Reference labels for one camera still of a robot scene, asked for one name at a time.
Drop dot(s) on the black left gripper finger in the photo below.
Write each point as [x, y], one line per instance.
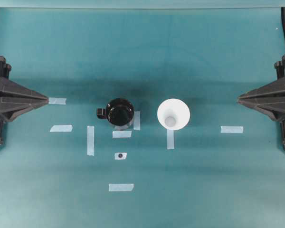
[11, 108]
[11, 89]

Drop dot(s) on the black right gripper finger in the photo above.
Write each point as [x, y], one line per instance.
[276, 112]
[271, 90]

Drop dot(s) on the white paper cup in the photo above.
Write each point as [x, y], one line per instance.
[173, 114]

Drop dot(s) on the black cup holder with handle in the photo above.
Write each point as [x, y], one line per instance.
[119, 112]

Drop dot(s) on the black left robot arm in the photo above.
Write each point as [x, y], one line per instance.
[15, 99]

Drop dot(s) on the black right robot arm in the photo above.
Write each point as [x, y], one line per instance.
[270, 98]

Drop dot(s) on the vertical blue tape under cup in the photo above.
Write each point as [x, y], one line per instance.
[170, 139]

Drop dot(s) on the blue tape strip under holder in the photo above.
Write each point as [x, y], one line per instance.
[121, 134]

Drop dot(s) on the vertical blue tape beside holder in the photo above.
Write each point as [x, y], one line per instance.
[137, 120]

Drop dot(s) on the blue tape strip far left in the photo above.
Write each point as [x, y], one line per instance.
[57, 101]

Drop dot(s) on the blue tape strip lower left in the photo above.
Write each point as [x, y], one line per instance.
[61, 128]

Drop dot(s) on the blue tape strip right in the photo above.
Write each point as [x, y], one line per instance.
[231, 129]

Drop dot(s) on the vertical blue tape strip left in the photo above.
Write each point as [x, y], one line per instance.
[90, 140]

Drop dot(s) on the tape piece with black dot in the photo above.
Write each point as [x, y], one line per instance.
[120, 156]

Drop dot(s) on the blue tape strip bottom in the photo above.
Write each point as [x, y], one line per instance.
[120, 187]

